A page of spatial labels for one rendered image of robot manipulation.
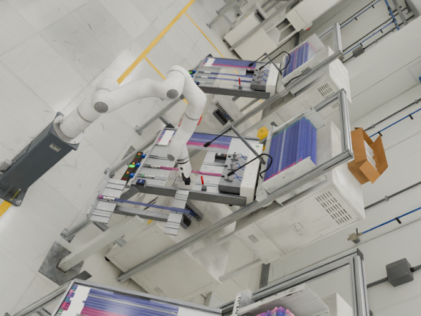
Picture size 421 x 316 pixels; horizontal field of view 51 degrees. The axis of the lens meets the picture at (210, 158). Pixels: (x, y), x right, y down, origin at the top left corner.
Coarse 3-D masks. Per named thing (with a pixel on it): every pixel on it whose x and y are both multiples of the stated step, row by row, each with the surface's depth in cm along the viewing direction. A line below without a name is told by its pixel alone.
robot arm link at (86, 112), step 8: (104, 80) 237; (112, 80) 239; (96, 88) 235; (112, 88) 234; (88, 96) 241; (80, 104) 242; (88, 104) 240; (80, 112) 240; (88, 112) 239; (96, 112) 242; (88, 120) 243
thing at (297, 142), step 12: (300, 120) 280; (288, 132) 279; (300, 132) 266; (312, 132) 273; (276, 144) 279; (288, 144) 266; (300, 144) 254; (312, 144) 262; (276, 156) 265; (288, 156) 254; (300, 156) 243; (312, 156) 253; (276, 168) 253; (264, 180) 254
